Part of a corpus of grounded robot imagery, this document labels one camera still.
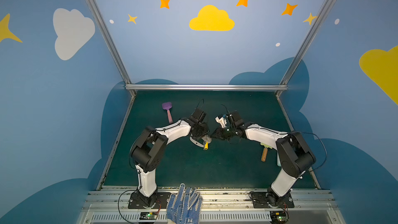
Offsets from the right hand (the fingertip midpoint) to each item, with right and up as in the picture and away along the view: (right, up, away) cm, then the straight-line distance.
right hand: (211, 135), depth 89 cm
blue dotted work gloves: (-13, -30, -18) cm, 38 cm away
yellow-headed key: (-3, -7, +3) cm, 8 cm away
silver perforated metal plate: (-3, -3, +5) cm, 6 cm away
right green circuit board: (+30, -36, -17) cm, 50 cm away
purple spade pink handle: (-30, +17, +23) cm, 41 cm away
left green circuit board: (-31, -35, -17) cm, 49 cm away
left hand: (0, +1, +4) cm, 4 cm away
